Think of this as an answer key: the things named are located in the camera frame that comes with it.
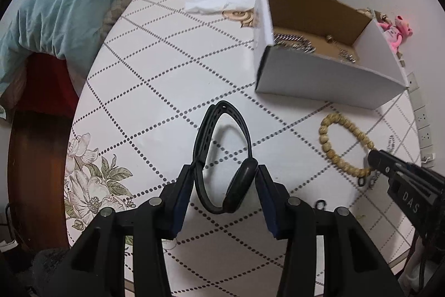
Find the pile of silver chains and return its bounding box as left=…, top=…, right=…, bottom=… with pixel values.
left=273, top=33, right=315, bottom=54

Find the white power strip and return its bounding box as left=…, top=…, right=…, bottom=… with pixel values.
left=406, top=72, right=436, bottom=166

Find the black fitness wristband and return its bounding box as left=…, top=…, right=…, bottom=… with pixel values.
left=193, top=101, right=259, bottom=214

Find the grey fuzzy cloth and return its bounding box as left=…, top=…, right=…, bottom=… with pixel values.
left=12, top=247, right=72, bottom=297

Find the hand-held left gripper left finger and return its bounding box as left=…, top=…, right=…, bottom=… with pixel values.
left=52, top=163, right=195, bottom=297

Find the white cardboard box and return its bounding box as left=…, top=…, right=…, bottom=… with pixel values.
left=253, top=0, right=411, bottom=110

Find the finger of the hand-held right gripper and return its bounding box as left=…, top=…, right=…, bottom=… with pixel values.
left=367, top=149, right=445, bottom=195

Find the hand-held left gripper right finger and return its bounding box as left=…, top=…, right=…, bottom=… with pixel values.
left=255, top=166, right=406, bottom=297

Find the pink plush toy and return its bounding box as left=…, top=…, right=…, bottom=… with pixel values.
left=378, top=16, right=414, bottom=48

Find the red cloth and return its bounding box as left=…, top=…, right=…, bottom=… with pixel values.
left=19, top=53, right=80, bottom=114

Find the wooden bead bracelet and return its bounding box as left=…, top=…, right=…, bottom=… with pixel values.
left=319, top=112, right=378, bottom=178

